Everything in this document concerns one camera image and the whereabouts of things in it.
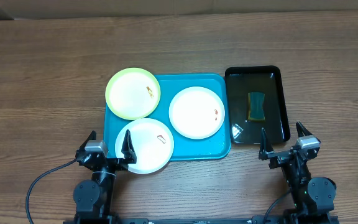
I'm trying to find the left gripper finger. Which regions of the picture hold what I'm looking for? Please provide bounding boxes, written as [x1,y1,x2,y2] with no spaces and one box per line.
[78,131,96,152]
[121,129,137,164]

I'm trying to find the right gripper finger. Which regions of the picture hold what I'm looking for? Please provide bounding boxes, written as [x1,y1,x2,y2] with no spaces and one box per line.
[296,121,312,138]
[259,128,274,160]

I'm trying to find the white plate front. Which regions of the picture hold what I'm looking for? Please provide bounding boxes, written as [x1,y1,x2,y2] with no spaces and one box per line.
[115,118,174,174]

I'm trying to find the white plate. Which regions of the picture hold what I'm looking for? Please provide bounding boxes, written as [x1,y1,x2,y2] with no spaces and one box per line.
[168,86,226,139]
[115,118,174,174]

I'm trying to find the green yellow sponge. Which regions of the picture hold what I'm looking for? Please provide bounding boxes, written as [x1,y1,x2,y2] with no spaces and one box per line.
[247,92,265,121]

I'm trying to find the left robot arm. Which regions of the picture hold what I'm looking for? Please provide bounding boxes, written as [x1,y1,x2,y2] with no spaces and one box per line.
[73,130,137,223]

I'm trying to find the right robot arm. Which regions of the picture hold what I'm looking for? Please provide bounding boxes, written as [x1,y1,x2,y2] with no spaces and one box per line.
[259,122,339,223]

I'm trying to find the black water tray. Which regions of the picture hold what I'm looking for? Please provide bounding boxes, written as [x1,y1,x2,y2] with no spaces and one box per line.
[225,65,290,144]

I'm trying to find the teal plastic tray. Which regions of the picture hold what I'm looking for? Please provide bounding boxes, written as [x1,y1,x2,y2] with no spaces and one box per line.
[103,73,232,162]

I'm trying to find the lime green plate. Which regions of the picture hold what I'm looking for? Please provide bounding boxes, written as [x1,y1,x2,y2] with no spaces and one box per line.
[105,67,161,120]

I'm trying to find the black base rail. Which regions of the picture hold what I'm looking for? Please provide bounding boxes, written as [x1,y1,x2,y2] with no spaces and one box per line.
[63,215,340,224]

